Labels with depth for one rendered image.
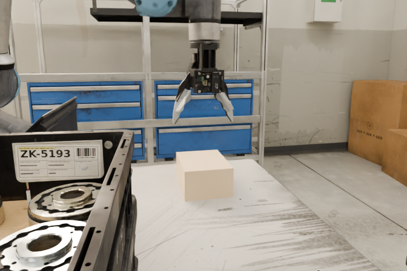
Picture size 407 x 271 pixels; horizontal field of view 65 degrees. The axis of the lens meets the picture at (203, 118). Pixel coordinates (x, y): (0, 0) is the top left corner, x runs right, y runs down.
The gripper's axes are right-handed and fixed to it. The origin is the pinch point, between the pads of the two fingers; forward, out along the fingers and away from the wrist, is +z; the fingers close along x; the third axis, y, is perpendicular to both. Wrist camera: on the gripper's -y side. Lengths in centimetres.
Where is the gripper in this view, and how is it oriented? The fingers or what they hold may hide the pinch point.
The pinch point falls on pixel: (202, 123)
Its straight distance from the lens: 81.6
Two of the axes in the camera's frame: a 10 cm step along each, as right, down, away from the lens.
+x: 9.8, -0.4, 2.0
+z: 0.0, 9.8, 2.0
